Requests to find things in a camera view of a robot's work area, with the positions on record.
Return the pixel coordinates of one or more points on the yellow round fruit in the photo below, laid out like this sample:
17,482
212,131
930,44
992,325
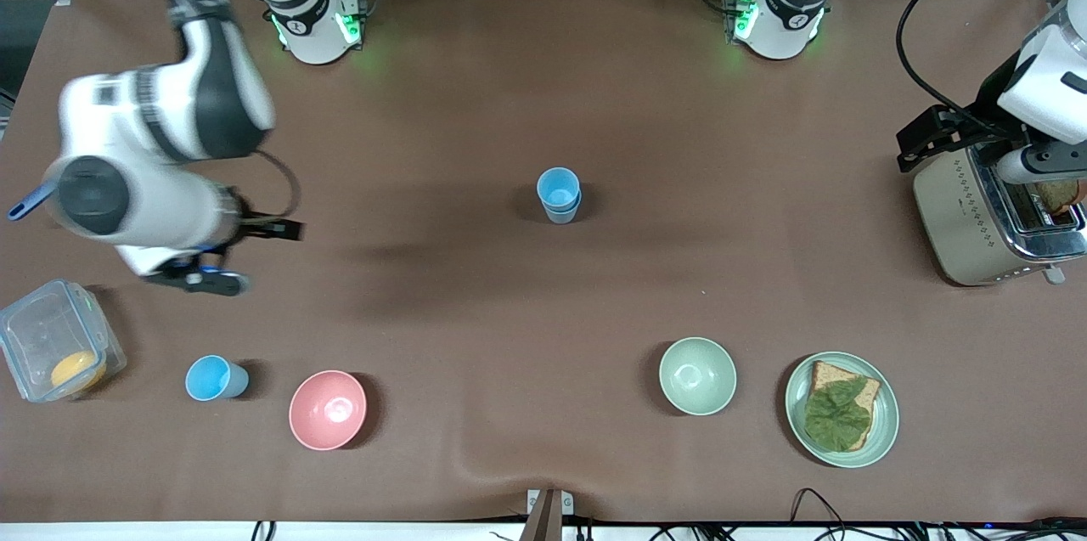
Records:
75,369

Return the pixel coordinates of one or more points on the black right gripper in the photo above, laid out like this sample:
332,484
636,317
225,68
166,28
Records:
249,226

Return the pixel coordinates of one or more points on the blue plastic cup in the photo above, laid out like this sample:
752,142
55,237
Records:
562,216
558,184
212,378

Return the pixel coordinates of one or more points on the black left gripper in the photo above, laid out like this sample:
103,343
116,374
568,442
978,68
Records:
983,118

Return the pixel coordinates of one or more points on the dark brown bread slice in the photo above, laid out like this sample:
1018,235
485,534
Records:
1057,197

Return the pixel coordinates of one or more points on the pink bowl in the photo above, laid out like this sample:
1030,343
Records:
327,409

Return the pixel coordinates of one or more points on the green lettuce leaf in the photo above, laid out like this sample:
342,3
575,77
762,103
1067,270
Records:
836,418

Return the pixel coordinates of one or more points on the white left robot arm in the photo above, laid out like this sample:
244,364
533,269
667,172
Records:
785,10

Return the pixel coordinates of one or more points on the pale green plate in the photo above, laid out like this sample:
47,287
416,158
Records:
887,418

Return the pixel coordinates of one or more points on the clear plastic food container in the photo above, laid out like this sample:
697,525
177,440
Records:
47,337

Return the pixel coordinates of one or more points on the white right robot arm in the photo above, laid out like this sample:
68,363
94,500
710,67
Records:
170,108

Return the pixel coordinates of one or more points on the pale green bowl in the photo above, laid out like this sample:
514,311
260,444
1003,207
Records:
697,375

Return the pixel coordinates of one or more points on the beige metal toaster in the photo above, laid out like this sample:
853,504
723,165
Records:
960,218

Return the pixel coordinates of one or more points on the metal table clamp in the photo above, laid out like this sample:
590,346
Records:
549,511

